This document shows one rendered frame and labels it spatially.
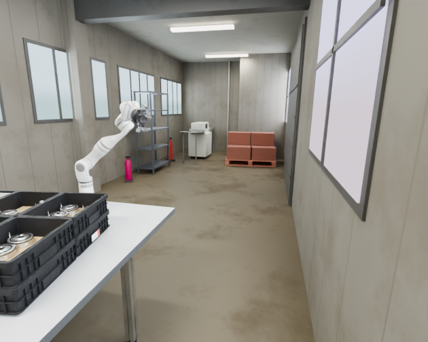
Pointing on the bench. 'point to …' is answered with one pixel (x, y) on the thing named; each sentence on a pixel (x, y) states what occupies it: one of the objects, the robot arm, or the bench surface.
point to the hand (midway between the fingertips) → (147, 123)
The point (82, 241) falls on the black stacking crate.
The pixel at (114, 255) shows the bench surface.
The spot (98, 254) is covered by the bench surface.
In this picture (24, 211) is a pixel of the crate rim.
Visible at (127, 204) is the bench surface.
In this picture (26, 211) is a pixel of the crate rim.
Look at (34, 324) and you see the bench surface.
